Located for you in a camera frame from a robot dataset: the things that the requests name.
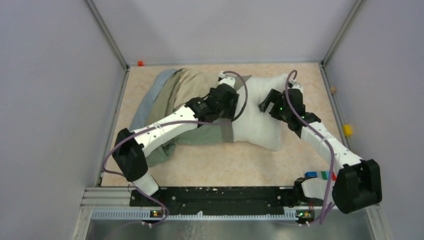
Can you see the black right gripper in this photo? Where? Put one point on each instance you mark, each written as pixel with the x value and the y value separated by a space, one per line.
pixel 274 97

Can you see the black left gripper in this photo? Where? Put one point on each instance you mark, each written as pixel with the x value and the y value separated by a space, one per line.
pixel 229 113

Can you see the white pillow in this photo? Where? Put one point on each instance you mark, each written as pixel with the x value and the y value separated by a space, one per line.
pixel 254 126

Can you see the grey-blue and beige pillowcase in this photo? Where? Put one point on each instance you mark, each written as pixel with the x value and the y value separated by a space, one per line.
pixel 170 90

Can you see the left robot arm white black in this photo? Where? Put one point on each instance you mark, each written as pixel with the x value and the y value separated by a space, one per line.
pixel 133 147

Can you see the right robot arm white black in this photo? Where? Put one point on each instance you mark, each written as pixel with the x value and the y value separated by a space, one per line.
pixel 353 183

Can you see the small wooden piece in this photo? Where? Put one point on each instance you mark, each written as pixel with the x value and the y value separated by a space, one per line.
pixel 333 89

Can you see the small yellow block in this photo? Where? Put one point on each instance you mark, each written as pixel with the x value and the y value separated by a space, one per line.
pixel 347 130

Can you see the multicolour toy brick stack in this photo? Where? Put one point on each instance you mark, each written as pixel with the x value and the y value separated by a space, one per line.
pixel 323 175

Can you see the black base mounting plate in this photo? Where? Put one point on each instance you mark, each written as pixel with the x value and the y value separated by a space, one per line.
pixel 224 201

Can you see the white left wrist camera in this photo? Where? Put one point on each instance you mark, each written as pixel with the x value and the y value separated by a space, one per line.
pixel 228 80

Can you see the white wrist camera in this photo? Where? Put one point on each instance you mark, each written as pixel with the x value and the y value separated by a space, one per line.
pixel 296 86
pixel 228 80

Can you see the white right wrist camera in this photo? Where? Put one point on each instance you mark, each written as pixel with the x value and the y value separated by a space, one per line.
pixel 296 86

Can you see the aluminium frame rail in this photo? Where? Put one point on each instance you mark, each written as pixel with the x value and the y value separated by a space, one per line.
pixel 113 203

